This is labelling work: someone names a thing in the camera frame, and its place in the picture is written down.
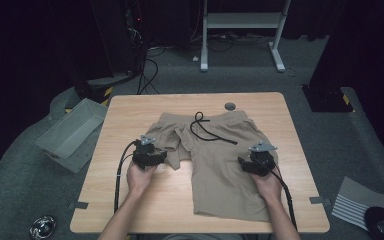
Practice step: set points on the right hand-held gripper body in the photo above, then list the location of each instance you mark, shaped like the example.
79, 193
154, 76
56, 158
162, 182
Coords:
262, 161

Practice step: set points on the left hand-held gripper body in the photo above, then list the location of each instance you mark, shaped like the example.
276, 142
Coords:
143, 154

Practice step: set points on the beige shorts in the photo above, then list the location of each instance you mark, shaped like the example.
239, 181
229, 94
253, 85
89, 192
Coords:
220, 180

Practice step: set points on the person's right hand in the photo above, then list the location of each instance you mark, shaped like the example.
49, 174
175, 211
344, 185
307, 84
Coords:
268, 186

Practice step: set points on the person's left hand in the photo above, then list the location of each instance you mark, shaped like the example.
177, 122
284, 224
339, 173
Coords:
139, 180

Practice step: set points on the grey table grommet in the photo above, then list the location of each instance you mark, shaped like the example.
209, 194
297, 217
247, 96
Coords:
230, 106

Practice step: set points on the grey tape piece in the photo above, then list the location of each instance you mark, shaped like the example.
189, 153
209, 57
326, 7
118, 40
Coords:
319, 200
81, 205

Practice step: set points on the grey plastic bin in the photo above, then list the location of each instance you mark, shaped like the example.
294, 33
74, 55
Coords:
70, 133

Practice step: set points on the black yellow striped stand base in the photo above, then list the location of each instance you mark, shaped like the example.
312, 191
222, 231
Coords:
95, 88

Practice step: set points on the person's grey clothing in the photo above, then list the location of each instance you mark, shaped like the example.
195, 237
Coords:
200, 237

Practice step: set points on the striped grey sheet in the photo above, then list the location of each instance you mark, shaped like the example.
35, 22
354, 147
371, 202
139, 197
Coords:
353, 200

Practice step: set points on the black round device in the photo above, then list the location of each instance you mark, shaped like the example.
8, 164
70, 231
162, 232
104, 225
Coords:
381, 221

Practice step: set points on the white metal desk frame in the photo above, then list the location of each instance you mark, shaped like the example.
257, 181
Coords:
243, 20

